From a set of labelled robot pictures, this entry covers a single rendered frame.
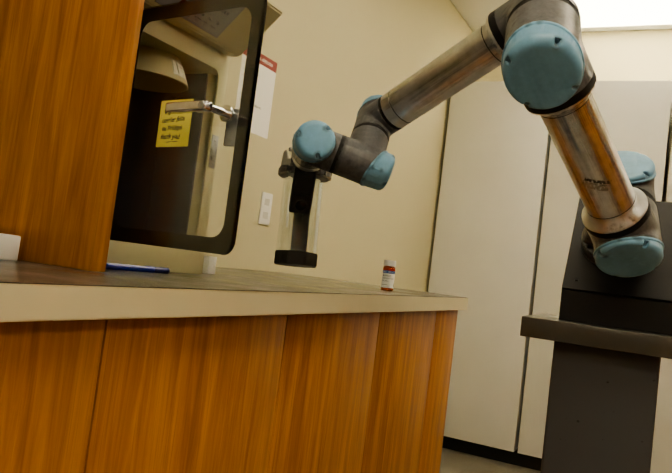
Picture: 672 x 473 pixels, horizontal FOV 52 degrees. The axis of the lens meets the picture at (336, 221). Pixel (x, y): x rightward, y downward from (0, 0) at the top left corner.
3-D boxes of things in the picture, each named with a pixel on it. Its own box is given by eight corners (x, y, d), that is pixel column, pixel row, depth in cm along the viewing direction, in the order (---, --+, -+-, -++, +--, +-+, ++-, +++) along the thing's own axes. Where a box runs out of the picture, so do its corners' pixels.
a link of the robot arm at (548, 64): (665, 222, 133) (566, -21, 104) (674, 280, 122) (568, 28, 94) (602, 236, 139) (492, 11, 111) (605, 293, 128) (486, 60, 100)
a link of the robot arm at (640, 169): (649, 191, 143) (654, 139, 134) (656, 236, 134) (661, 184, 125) (588, 192, 147) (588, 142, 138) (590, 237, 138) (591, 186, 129)
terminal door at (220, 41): (104, 239, 117) (137, 11, 119) (233, 256, 99) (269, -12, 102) (100, 238, 116) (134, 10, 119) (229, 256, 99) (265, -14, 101)
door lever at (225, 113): (188, 123, 107) (190, 107, 107) (232, 122, 102) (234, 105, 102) (161, 114, 103) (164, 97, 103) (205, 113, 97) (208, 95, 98)
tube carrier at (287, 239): (271, 259, 161) (280, 170, 164) (317, 264, 162) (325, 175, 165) (272, 256, 150) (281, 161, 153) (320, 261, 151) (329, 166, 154)
